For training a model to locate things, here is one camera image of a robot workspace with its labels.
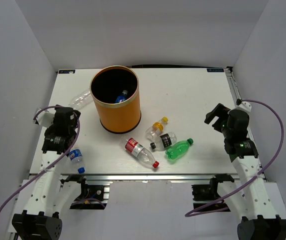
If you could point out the right aluminium table rail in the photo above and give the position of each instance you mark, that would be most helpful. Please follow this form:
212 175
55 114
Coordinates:
241 149

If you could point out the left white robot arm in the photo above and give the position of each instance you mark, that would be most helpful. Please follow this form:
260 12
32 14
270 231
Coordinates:
40 218

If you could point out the front aluminium table rail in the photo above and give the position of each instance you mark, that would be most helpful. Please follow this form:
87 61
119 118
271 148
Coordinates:
107 179

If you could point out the red label red cap bottle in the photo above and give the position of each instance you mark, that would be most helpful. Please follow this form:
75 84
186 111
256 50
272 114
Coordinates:
140 153

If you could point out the black label black cap bottle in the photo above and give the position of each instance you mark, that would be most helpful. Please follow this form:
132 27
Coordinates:
163 142

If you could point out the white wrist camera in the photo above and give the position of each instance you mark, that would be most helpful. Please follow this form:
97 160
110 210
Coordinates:
243 105
43 119

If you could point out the orange cylindrical bin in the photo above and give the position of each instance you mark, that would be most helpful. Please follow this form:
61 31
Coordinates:
105 87

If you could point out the clear crushed plastic bottle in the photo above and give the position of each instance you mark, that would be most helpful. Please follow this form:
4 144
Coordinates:
81 100

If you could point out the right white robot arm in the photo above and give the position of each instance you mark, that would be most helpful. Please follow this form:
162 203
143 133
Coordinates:
250 202

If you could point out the blue label blue cap bottle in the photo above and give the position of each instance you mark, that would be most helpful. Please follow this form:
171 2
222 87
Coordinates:
76 159

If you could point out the aluminium table rail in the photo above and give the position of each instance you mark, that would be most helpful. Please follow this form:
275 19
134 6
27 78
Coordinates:
241 149
107 179

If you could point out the green plastic bottle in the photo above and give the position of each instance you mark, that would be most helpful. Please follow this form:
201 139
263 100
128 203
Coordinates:
178 150

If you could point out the orange label yellow cap bottle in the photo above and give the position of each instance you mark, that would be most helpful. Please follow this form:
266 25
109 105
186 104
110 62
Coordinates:
156 129

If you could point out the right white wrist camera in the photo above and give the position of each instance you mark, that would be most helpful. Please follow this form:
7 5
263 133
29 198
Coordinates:
243 105

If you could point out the blue bottle inside bin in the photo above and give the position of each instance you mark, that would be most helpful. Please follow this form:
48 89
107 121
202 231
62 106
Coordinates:
122 97

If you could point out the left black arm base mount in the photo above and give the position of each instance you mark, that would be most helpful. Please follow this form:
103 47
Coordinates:
91 195

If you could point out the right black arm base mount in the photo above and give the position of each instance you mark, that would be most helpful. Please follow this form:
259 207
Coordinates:
205 193

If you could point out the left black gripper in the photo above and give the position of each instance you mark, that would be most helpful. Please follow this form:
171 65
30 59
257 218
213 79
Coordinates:
50 129

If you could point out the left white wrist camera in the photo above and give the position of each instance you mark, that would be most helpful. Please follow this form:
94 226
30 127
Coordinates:
43 119

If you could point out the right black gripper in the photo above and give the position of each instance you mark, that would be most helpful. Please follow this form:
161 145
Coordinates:
220 111

